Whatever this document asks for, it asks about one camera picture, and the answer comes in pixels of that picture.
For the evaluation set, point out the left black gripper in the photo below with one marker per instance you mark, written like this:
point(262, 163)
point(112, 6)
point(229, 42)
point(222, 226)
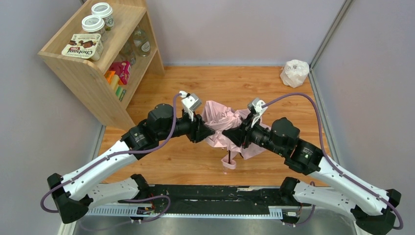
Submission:
point(199, 128)

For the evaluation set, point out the pink folding umbrella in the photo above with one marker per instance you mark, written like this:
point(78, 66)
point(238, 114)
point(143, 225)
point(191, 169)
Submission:
point(219, 117)

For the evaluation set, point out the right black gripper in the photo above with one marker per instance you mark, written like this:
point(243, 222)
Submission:
point(244, 132)

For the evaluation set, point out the white crumpled plastic bag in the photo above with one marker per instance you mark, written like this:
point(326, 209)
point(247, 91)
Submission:
point(294, 73)

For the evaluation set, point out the wooden shelf unit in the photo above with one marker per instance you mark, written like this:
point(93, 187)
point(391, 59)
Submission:
point(86, 78)

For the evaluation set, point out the white lidded cup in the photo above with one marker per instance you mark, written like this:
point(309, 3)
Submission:
point(94, 24)
point(104, 11)

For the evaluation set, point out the Chobani yogurt pack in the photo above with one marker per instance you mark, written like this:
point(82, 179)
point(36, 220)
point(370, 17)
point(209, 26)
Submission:
point(84, 46)

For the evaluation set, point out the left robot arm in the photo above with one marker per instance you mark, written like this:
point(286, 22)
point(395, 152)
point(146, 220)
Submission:
point(77, 192)

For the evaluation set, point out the glass jar on shelf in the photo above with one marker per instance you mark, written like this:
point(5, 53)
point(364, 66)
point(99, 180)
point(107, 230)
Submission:
point(141, 42)

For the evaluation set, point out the stack of coloured sponges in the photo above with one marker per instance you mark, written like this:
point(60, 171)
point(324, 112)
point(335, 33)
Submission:
point(115, 83)

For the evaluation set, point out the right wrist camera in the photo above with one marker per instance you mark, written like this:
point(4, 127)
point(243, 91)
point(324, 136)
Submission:
point(256, 111)

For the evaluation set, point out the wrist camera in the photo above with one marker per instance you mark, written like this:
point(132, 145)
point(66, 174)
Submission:
point(256, 111)
point(190, 103)

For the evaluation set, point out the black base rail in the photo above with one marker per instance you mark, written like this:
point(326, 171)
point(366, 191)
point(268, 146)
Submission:
point(208, 200)

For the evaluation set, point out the white lidded cup front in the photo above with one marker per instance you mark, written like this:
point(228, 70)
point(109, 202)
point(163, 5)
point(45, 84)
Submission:
point(94, 24)

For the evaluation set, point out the pink box on shelf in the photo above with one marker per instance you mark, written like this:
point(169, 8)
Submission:
point(122, 69)

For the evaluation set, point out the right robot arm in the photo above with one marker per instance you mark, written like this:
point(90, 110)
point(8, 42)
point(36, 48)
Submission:
point(373, 209)

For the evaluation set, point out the white lidded cup rear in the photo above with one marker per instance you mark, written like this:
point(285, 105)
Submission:
point(104, 11)

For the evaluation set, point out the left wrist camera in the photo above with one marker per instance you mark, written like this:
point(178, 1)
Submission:
point(190, 103)

